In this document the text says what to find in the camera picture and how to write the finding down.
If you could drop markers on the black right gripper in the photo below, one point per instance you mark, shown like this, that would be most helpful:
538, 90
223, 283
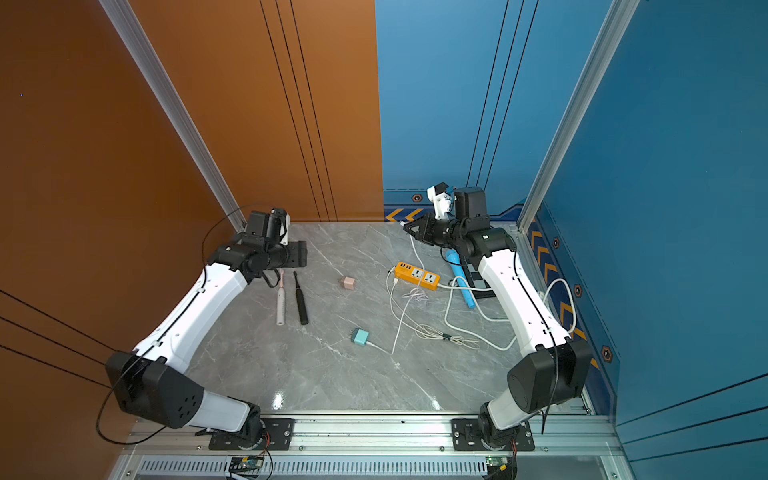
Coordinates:
428, 222

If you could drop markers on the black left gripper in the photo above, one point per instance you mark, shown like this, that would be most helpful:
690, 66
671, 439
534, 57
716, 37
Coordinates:
297, 254

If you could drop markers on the teal USB charger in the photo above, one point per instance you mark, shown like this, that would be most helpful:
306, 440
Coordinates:
360, 337

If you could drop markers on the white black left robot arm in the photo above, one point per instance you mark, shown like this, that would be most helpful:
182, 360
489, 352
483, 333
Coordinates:
150, 382

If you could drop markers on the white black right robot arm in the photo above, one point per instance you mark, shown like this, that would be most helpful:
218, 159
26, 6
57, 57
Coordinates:
554, 366

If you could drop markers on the pink electric toothbrush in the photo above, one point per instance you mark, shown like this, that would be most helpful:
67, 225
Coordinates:
280, 306

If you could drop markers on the blue toy microphone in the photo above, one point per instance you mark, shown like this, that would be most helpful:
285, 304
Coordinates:
453, 258

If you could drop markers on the orange power strip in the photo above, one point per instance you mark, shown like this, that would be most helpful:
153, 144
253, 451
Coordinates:
417, 276

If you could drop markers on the black grey chessboard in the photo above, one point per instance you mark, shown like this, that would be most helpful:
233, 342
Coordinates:
481, 289

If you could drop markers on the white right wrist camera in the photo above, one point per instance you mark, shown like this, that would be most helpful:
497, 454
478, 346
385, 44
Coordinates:
441, 197

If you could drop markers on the aluminium corner post left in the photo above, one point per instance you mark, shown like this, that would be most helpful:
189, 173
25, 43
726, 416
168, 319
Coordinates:
128, 27

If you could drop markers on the aluminium corner post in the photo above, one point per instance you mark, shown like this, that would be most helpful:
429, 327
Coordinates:
128, 27
612, 30

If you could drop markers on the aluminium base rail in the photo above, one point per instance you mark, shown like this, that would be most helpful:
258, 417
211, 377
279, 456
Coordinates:
437, 445

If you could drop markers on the aluminium corner post right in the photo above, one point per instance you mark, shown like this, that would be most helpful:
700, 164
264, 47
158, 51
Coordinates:
612, 30

